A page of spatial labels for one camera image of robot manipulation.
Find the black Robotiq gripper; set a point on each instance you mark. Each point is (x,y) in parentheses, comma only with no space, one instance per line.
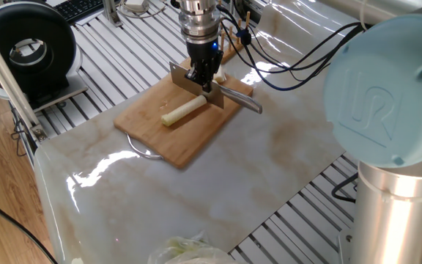
(203,53)

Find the short cut scallion piece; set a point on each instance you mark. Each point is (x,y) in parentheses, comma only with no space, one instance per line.
(220,76)

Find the white scallion stalk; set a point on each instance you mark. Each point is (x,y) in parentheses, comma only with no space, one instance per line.
(183,110)

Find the steel cleaver knife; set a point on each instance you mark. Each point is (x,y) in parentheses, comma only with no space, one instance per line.
(240,99)

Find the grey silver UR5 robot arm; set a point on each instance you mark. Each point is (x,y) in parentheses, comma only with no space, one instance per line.
(390,110)

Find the wooden peg rack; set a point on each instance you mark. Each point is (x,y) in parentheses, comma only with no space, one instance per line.
(231,53)

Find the bamboo cutting board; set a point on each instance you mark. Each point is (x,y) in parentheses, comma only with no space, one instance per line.
(152,121)

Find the black keyboard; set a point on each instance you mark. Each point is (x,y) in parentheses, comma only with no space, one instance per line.
(79,9)

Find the plastic bag of scallion scraps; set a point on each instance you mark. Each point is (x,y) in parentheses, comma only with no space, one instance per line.
(196,253)

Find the silver robot mounting plate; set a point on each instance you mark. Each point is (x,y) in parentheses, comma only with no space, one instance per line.
(344,245)

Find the aluminium bracket post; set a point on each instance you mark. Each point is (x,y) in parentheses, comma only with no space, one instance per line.
(111,12)

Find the grey fan base plate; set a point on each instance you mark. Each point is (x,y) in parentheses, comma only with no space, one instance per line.
(61,93)

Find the black round duct fan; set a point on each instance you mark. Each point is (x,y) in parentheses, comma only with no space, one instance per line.
(31,29)

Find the aluminium frame beam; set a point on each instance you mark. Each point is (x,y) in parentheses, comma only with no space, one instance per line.
(6,80)

